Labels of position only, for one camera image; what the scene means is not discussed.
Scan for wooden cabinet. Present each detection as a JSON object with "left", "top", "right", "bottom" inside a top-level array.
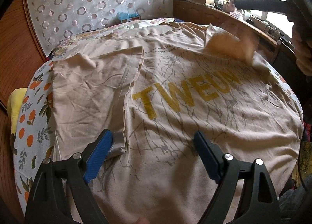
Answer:
[{"left": 173, "top": 0, "right": 281, "bottom": 63}]

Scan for blue tissue box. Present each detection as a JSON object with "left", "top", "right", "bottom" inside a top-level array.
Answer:
[{"left": 116, "top": 12, "right": 141, "bottom": 23}]

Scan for floral blanket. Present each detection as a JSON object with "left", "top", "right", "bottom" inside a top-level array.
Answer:
[{"left": 52, "top": 18, "right": 188, "bottom": 56}]

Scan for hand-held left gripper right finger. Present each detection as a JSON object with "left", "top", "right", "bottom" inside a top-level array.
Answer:
[{"left": 193, "top": 131, "right": 281, "bottom": 224}]

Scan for wooden wardrobe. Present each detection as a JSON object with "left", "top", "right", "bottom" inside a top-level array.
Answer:
[{"left": 0, "top": 0, "right": 49, "bottom": 224}]

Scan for person's right hand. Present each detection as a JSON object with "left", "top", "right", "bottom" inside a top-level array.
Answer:
[{"left": 291, "top": 25, "right": 312, "bottom": 76}]

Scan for person's dark trousers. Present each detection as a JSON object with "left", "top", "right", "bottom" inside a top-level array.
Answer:
[{"left": 278, "top": 185, "right": 310, "bottom": 224}]

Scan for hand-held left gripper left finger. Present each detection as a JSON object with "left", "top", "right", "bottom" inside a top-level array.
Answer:
[{"left": 24, "top": 129, "right": 114, "bottom": 224}]

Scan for yellow cloth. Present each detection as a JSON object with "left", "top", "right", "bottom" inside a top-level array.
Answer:
[{"left": 7, "top": 88, "right": 28, "bottom": 134}]

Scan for orange print bed sheet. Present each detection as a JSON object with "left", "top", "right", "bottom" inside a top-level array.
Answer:
[{"left": 13, "top": 51, "right": 305, "bottom": 215}]

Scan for black chair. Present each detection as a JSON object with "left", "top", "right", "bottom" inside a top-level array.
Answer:
[{"left": 270, "top": 39, "right": 303, "bottom": 79}]

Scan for beige printed t-shirt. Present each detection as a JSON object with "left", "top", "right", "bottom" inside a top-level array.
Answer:
[{"left": 50, "top": 20, "right": 304, "bottom": 224}]

